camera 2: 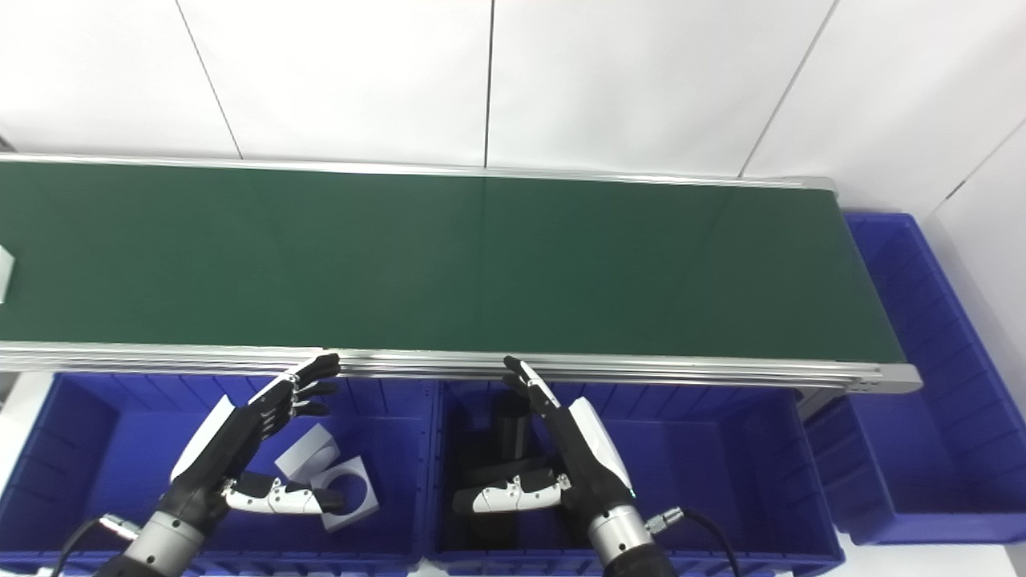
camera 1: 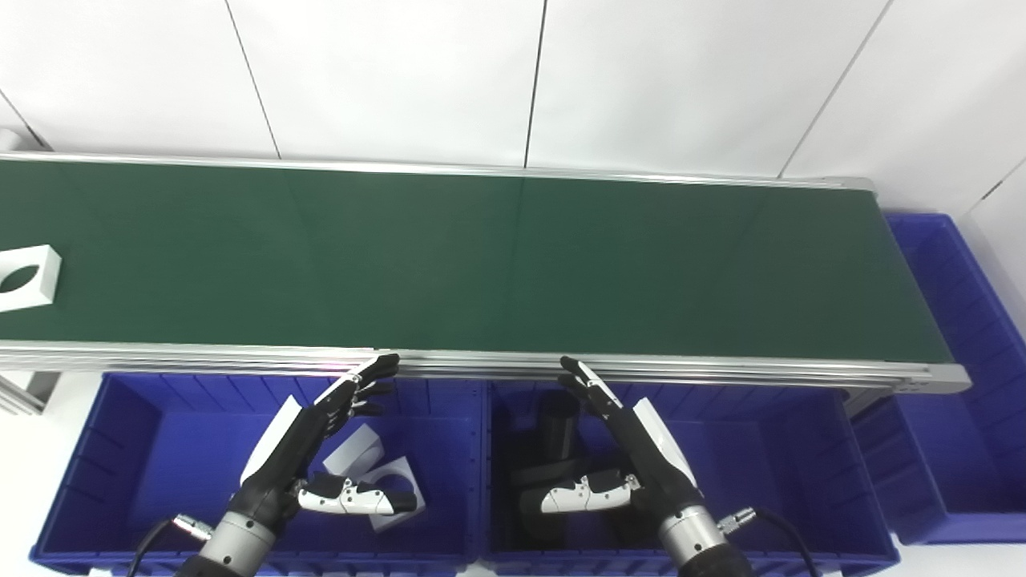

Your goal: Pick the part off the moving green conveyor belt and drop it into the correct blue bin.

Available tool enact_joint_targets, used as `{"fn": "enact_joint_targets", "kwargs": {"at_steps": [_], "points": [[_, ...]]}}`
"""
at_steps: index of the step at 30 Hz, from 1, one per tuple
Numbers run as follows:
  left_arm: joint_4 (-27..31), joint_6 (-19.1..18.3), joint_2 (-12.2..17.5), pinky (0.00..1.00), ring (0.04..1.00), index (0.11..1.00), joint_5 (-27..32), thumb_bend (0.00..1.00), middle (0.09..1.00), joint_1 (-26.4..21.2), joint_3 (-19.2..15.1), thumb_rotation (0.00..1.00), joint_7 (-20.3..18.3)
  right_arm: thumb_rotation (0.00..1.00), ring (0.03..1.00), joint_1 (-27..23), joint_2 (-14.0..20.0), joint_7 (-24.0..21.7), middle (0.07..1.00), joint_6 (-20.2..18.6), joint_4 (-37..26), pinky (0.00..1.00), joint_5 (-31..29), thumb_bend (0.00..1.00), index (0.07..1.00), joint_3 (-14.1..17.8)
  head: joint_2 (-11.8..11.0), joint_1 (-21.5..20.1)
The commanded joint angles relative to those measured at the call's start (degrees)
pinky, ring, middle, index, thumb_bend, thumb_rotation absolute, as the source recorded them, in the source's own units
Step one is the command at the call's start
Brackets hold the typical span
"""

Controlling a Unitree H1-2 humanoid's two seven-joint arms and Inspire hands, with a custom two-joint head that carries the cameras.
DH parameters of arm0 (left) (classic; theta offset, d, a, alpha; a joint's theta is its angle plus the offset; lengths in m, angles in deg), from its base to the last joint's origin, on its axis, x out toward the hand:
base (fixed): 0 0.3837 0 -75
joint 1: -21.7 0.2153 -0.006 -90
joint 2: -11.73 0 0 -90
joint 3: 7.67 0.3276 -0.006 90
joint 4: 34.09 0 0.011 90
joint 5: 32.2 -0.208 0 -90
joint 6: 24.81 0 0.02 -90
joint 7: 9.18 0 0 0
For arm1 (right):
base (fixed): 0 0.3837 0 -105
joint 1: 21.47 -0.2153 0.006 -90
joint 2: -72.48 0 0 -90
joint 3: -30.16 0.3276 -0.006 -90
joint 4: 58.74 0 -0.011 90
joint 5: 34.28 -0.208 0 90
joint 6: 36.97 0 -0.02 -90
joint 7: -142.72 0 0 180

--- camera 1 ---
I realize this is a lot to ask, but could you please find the white block part with hole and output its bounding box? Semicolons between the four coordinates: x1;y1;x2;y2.
365;457;426;532
0;244;63;313

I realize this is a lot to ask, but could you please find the black block part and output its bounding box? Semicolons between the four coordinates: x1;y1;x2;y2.
505;455;646;547

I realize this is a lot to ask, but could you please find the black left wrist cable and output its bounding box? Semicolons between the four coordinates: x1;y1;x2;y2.
127;515;215;577

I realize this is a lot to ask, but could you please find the aluminium conveyor leg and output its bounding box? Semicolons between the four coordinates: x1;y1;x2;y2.
0;370;62;416

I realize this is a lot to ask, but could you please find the green conveyor belt aluminium frame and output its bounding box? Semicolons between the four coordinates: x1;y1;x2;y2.
0;151;972;395

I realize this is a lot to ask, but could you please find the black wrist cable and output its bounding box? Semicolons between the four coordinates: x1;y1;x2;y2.
717;507;820;577
127;515;215;577

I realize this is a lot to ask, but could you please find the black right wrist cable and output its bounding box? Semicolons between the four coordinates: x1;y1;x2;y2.
717;507;820;577

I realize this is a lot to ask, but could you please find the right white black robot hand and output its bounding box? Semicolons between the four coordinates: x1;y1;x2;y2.
540;356;708;528

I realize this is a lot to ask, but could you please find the blue plastic bin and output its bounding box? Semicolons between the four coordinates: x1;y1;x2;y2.
30;371;487;576
851;212;1026;546
479;377;900;577

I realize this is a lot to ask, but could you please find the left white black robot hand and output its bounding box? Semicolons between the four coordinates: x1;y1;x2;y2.
231;353;419;530

